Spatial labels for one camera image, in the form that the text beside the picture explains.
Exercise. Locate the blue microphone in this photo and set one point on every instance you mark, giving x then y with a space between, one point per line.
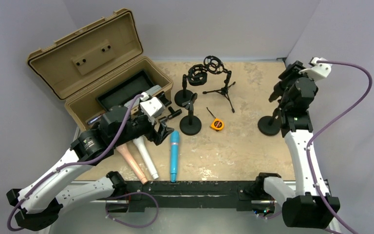
174 152

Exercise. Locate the tan plastic tool case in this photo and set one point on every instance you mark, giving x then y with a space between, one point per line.
93 60

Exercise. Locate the black right-side clip stand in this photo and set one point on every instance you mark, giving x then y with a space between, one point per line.
270 125

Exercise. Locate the black tripod shock-mount stand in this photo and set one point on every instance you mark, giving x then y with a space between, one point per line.
215 66

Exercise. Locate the yellow tape measure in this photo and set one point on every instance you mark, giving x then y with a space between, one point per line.
217 124

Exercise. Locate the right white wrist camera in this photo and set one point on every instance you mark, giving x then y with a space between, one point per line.
319 69

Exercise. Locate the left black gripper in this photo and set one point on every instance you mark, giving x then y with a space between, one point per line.
153 135

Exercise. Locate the grey box inside case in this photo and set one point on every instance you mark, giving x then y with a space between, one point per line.
149 92

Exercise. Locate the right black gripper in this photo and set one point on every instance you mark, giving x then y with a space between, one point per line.
292 71

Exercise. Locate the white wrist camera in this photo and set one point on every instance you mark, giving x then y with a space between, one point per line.
319 69
152 107

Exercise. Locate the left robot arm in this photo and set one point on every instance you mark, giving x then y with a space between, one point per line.
40 204

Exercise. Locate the black T-shaped adapter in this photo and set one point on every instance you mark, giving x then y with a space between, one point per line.
173 114

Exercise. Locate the pink microphone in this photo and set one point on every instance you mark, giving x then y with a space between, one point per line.
124 151

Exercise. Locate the black round-base shock-mount stand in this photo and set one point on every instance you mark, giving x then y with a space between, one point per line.
197 76

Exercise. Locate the black round-base clip stand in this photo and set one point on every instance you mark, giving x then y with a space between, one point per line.
190 125

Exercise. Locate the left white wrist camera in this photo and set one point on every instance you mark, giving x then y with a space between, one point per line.
152 107

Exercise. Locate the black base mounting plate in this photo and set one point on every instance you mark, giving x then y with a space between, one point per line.
238 195

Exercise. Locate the white grey-headed microphone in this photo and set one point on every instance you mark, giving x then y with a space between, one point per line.
139 143

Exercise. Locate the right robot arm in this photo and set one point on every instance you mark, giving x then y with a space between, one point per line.
310 204

